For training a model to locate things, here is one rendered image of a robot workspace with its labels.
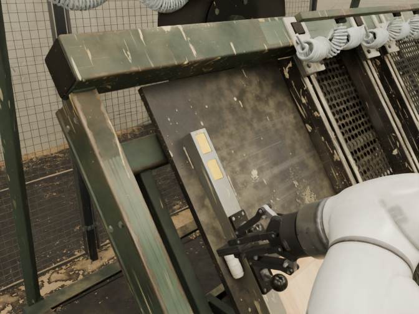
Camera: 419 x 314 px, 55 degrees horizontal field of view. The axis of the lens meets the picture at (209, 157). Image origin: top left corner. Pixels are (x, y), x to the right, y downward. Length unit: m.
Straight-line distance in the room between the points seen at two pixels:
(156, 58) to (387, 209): 0.59
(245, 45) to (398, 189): 0.70
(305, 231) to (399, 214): 0.15
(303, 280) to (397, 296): 0.68
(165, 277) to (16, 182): 0.78
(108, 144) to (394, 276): 0.57
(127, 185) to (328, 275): 0.47
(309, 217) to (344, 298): 0.18
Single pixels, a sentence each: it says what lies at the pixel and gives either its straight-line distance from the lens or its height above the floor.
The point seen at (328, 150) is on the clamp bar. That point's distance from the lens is 1.32.
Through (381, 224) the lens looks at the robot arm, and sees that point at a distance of 0.52.
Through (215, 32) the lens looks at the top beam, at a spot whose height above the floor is 1.90.
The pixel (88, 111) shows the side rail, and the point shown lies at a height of 1.78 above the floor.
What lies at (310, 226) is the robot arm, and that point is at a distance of 0.61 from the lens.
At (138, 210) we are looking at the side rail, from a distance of 0.82.
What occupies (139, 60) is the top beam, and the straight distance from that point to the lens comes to 0.89.
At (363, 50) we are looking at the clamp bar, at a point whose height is 1.79.
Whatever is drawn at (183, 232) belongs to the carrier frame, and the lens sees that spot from 2.22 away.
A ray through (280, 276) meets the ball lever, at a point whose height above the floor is 1.45.
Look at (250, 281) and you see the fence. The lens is 1.00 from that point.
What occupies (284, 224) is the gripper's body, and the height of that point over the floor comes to 1.65.
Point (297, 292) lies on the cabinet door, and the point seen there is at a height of 1.28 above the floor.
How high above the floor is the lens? 2.00
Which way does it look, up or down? 23 degrees down
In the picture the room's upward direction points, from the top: straight up
